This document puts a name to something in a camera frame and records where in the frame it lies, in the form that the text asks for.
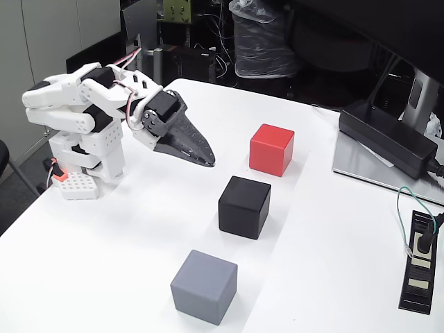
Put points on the black cube block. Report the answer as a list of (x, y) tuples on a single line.
[(243, 208)]

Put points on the grey cube block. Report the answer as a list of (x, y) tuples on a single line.
[(203, 288)]

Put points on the black computer case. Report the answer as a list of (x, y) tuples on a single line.
[(190, 62)]

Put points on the red cube block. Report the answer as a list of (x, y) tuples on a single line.
[(268, 149)]

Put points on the green perforated panel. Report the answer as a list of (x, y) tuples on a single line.
[(177, 10)]

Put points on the white perforated table clamp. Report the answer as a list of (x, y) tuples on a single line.
[(78, 187)]

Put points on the orange connector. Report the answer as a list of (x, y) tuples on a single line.
[(59, 173)]

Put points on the black chair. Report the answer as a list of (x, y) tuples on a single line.
[(2, 156)]

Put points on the black power adapter brick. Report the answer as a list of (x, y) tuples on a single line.
[(385, 135)]

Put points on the black monitor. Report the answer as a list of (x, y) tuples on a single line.
[(381, 21)]

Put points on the silver monitor stand neck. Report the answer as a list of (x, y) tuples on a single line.
[(418, 97)]

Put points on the crumpled white paper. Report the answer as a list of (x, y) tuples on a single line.
[(435, 126)]

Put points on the black power plug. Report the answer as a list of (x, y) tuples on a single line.
[(424, 241)]

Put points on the black power strip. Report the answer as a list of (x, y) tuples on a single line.
[(418, 277)]

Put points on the silver monitor base plate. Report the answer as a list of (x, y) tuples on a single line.
[(357, 163)]

